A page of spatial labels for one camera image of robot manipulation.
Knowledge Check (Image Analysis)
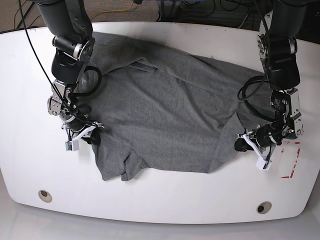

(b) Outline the table cable grommet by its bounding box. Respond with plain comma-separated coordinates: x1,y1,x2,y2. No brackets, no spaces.
38,190,53,203
256,201,272,215

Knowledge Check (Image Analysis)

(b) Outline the red tape rectangle marking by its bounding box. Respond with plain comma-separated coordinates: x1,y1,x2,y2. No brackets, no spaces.
278,141,301,179

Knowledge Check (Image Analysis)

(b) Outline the right table cable grommet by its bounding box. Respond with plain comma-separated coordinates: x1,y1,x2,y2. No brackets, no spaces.
256,201,272,215

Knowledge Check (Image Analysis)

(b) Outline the grey t-shirt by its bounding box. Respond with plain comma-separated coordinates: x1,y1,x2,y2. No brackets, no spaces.
82,32,266,181

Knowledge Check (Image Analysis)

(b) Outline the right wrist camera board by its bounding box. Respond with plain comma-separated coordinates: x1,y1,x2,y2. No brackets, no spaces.
65,141,80,152

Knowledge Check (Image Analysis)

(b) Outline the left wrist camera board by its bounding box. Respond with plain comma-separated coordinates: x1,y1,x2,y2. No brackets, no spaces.
256,158,272,171

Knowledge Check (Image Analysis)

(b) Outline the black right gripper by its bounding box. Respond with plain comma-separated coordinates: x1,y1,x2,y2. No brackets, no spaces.
66,119,101,145

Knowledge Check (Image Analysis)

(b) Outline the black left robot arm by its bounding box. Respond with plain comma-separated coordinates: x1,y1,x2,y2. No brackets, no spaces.
234,0,311,152

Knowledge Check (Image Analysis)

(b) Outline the left table cable grommet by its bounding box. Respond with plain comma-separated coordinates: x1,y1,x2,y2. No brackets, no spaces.
38,190,53,203

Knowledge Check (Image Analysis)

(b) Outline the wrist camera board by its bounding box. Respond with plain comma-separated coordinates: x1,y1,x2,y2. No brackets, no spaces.
256,158,272,171
65,141,80,152

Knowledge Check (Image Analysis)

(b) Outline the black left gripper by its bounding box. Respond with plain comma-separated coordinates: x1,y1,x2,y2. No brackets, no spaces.
234,124,279,152

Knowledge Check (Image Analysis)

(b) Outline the yellow cable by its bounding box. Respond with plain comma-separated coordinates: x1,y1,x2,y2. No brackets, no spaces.
88,0,137,20

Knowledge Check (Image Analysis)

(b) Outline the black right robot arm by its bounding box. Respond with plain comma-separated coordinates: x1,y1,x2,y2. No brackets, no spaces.
34,0,102,151

